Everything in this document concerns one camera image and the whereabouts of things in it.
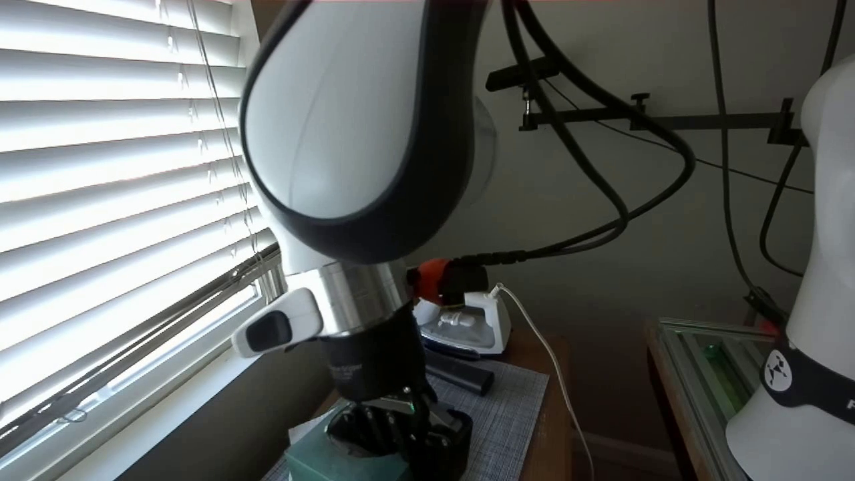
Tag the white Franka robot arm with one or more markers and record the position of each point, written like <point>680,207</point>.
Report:
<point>357,115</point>

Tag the white window blinds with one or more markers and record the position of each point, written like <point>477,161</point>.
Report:
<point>108,178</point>

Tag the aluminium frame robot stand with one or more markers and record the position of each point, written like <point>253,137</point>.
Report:
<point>711,376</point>

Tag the teal tissue box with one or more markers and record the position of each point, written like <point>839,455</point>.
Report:
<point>338,464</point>

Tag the black rectangular bar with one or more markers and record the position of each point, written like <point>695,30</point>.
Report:
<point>464,373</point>

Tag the white window sill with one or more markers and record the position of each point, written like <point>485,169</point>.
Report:
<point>162,417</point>

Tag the wooden side table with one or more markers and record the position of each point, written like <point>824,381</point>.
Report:
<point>557,444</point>

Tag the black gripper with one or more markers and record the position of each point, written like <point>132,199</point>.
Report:
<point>377,356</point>

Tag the black stereo camera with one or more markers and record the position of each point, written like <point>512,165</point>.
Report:
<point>516,72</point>

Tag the white clothes iron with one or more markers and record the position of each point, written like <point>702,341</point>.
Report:
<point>469,321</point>

